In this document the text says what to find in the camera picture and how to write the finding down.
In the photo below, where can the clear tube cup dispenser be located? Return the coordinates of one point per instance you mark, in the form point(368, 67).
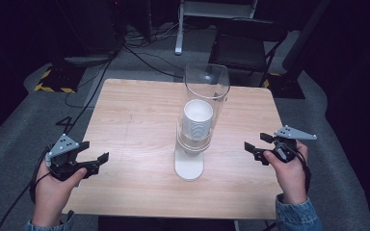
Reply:
point(189, 163)

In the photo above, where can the white paper cup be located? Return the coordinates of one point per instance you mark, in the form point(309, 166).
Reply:
point(197, 122)

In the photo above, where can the person's right hand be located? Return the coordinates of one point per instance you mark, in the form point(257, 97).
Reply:
point(290, 179)

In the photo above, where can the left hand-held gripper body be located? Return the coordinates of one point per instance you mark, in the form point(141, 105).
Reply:
point(61, 146)

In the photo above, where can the black stand with base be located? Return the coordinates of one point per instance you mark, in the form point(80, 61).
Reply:
point(287, 86)

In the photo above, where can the person's left hand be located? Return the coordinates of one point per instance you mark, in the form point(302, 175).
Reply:
point(49, 199)

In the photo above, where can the black yellow striped base plate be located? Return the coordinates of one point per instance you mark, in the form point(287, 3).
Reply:
point(61, 80)

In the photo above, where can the dark equipment cabinet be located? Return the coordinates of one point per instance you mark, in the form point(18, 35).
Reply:
point(90, 25)

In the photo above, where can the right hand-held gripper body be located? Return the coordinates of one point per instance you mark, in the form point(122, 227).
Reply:
point(290, 133)

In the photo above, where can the white metal stand frame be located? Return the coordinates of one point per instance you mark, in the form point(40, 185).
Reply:
point(179, 38)

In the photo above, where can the black chair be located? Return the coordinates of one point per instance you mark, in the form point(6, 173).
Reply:
point(242, 48)

